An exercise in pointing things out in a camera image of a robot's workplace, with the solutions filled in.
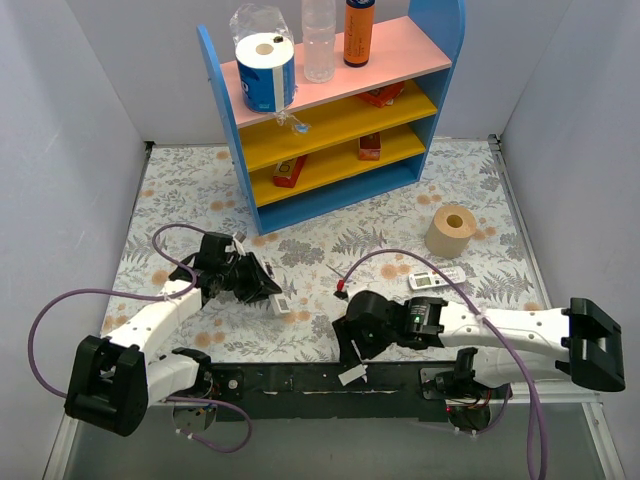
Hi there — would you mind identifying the long white remote control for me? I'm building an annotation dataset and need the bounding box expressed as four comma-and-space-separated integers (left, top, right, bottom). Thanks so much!
263, 262, 291, 316

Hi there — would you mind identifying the white battery cover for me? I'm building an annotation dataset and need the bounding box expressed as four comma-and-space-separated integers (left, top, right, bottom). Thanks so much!
338, 364, 367, 386

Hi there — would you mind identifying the small white display remote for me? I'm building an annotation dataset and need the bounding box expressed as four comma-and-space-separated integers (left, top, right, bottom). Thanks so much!
408, 266, 466, 291

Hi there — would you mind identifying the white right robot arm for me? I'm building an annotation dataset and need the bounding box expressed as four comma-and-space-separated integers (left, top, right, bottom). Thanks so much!
332, 290, 626, 398

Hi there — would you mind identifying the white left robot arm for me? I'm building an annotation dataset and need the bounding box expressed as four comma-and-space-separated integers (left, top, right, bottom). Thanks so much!
64, 232, 289, 436

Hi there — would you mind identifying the brown paper roll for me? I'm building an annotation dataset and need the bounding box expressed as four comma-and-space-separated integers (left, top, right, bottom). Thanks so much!
425, 205, 477, 259

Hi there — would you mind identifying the red box lower shelf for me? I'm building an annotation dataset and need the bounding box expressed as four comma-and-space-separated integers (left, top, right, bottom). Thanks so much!
272, 155, 307, 188

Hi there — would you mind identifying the floral table mat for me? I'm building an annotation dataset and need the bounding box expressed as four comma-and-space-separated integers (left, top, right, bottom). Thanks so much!
102, 139, 547, 362

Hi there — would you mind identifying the small plastic wrapper scrap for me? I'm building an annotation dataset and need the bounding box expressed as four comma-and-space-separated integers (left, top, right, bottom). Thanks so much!
274, 110, 311, 135

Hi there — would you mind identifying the orange box middle shelf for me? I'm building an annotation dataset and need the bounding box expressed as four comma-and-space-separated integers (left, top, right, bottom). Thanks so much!
358, 132, 381, 161

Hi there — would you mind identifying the orange box shelf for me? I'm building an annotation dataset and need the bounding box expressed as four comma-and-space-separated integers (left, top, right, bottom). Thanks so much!
358, 132, 381, 161
356, 81, 405, 108

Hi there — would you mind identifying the blue shelf unit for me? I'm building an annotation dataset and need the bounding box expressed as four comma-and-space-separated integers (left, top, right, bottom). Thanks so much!
198, 1, 466, 234

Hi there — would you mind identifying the blue wrapped toilet paper roll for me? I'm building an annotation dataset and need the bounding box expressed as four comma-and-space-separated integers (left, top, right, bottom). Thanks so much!
229, 3, 296, 113

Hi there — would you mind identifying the orange box top shelf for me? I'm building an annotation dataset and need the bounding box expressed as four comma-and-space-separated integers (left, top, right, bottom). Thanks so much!
356, 81, 405, 108

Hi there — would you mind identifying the clear plastic water bottle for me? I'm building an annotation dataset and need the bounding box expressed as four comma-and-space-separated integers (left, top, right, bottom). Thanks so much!
301, 0, 336, 83

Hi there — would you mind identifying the orange bottle black cap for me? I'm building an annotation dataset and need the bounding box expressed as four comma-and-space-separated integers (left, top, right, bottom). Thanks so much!
343, 0, 375, 68

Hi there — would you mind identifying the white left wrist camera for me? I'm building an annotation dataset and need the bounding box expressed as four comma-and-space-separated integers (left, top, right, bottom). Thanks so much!
225, 232, 246, 256

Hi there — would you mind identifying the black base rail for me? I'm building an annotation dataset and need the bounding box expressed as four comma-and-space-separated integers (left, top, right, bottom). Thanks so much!
178, 361, 506, 430

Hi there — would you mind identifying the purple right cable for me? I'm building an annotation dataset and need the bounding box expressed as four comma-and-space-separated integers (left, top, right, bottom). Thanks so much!
335, 248, 549, 480

